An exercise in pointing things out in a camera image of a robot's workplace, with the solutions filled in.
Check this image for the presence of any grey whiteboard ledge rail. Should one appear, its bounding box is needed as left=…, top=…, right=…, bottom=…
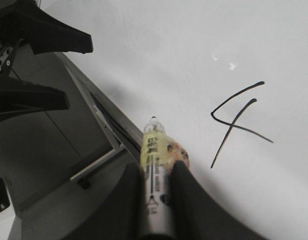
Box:
left=56, top=52, right=143, bottom=162

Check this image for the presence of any grey stand leg with caster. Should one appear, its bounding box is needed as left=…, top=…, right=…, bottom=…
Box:
left=70, top=144, right=125, bottom=190

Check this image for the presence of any white whiteboard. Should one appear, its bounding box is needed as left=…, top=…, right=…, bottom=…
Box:
left=41, top=0, right=308, bottom=240

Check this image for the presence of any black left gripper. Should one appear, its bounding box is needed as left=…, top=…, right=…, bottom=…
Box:
left=0, top=0, right=93, bottom=122

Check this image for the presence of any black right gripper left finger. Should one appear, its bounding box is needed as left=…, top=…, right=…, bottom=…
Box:
left=63, top=163, right=141, bottom=240

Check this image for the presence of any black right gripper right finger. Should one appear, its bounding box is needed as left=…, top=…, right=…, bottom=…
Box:
left=171, top=161, right=264, bottom=240

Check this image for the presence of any white black-tipped whiteboard marker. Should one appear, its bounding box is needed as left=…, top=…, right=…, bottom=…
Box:
left=138, top=116, right=189, bottom=240

